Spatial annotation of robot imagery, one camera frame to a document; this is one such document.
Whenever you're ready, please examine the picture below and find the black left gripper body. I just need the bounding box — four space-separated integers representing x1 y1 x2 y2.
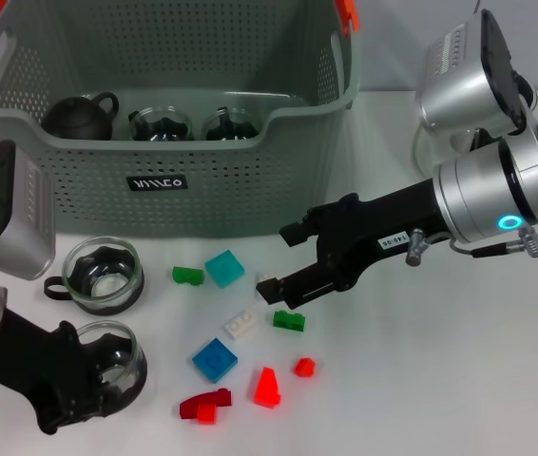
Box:
0 303 108 436

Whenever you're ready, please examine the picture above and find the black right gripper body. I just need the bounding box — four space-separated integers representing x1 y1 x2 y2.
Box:
302 179 452 295

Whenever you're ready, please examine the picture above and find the glass teacup black holder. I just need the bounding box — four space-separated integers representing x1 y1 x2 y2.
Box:
74 320 149 414
201 106 263 143
127 104 196 143
43 236 145 317

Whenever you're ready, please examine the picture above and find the grey perforated storage bin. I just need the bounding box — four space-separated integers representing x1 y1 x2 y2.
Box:
0 0 361 238

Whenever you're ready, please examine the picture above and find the green toy brick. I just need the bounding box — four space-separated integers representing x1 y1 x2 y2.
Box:
172 265 205 286
272 310 308 333

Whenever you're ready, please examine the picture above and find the white toy plate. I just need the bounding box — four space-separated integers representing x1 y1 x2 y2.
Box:
223 309 259 339
254 271 279 298

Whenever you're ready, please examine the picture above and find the clear cyan toy tile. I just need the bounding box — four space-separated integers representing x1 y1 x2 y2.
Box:
204 249 246 290

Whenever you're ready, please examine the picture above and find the small red toy brick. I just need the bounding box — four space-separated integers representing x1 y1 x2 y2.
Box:
293 356 317 379

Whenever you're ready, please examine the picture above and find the dark red arch brick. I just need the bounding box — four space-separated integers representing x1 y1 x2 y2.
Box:
179 388 234 420

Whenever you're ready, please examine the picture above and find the red-orange slope brick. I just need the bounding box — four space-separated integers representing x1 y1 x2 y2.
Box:
253 366 283 409

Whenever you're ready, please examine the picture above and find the blue toy tile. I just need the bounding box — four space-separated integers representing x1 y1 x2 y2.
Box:
191 337 240 384

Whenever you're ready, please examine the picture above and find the dark clay teapot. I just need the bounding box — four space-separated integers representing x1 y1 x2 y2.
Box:
41 90 121 142

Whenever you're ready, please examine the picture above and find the right wrist plug cable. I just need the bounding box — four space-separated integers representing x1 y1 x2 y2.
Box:
405 227 525 266

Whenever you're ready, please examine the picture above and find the glass teapot black handle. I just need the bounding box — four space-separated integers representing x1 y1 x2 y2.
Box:
412 70 538 180

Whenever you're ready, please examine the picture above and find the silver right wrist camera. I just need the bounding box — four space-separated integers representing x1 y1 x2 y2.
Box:
414 8 534 140

